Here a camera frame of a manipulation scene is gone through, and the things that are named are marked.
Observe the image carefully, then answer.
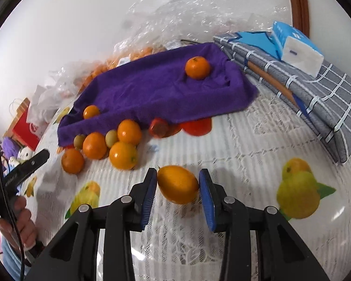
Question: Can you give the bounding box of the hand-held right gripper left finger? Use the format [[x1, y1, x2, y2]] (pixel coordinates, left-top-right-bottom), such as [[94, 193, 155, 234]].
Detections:
[[25, 168, 158, 281]]

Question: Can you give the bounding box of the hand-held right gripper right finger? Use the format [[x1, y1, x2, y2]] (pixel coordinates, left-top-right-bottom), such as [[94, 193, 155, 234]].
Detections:
[[198, 168, 331, 281]]

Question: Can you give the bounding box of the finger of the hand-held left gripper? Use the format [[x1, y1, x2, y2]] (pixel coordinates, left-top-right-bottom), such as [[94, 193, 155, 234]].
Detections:
[[4, 149, 50, 189]]

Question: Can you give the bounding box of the oval orange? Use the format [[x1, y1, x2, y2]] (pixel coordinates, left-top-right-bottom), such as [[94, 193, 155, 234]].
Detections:
[[157, 165, 200, 205]]

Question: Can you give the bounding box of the small green-yellow fruit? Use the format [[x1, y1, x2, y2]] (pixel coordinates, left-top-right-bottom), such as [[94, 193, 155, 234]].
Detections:
[[105, 129, 119, 148], [73, 134, 87, 150]]

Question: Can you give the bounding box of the small red tomato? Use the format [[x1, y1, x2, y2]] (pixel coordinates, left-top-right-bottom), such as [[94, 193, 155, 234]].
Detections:
[[149, 118, 169, 138]]

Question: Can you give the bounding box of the small orange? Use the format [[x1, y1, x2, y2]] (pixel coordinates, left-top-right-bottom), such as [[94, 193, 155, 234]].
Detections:
[[83, 105, 101, 120]]

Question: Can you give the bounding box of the purple towel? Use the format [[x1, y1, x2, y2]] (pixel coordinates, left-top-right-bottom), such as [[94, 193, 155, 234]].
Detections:
[[58, 42, 259, 148]]

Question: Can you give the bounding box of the person's left forearm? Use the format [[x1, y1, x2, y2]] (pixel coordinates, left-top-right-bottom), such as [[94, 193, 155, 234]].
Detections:
[[0, 234, 27, 281]]

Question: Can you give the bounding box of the person's left hand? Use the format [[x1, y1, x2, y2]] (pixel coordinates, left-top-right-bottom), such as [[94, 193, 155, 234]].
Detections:
[[0, 196, 38, 249]]

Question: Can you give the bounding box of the white cat plush toy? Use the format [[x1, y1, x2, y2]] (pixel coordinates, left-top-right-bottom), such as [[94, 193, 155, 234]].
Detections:
[[10, 147, 33, 167]]

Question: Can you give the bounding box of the purple plush toy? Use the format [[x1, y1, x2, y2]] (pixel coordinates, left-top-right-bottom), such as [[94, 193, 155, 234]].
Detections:
[[2, 137, 19, 159]]

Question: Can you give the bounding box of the red bag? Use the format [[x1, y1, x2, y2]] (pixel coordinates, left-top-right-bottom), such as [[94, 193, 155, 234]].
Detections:
[[12, 98, 46, 151]]

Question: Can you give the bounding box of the white fruit-print tablecloth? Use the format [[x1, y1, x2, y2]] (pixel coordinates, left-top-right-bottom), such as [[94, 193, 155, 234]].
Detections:
[[20, 47, 351, 281]]

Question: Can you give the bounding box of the white plastic bag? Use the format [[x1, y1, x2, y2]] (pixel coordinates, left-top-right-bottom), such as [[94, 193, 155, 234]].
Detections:
[[26, 85, 60, 129]]

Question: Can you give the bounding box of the small crumpled clear plastic bag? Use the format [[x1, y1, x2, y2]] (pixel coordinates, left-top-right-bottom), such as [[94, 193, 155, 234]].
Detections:
[[48, 60, 91, 94]]

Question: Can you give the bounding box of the clear bag of oranges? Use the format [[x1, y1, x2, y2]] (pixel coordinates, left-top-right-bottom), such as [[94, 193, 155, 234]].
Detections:
[[82, 45, 167, 94]]

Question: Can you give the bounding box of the grey plaid folded cloth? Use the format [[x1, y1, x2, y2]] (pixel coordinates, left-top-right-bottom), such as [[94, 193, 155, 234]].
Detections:
[[213, 32, 351, 164]]

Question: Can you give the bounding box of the blue paper sheet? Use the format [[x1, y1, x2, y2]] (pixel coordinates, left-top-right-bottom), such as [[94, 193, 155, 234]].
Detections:
[[231, 31, 280, 60]]

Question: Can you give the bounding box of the blue and white tissue pack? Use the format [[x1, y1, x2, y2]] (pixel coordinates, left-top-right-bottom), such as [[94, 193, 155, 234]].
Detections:
[[271, 20, 325, 77]]

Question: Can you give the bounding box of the large crumpled clear plastic bag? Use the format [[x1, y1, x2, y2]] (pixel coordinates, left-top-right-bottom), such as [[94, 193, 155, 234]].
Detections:
[[114, 0, 290, 56]]

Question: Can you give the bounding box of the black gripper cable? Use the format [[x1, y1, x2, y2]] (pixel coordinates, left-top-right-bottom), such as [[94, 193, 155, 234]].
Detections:
[[0, 211, 27, 281]]

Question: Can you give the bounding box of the brown wooden door frame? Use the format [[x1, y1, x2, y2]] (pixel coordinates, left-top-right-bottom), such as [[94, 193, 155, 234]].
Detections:
[[286, 0, 311, 37]]

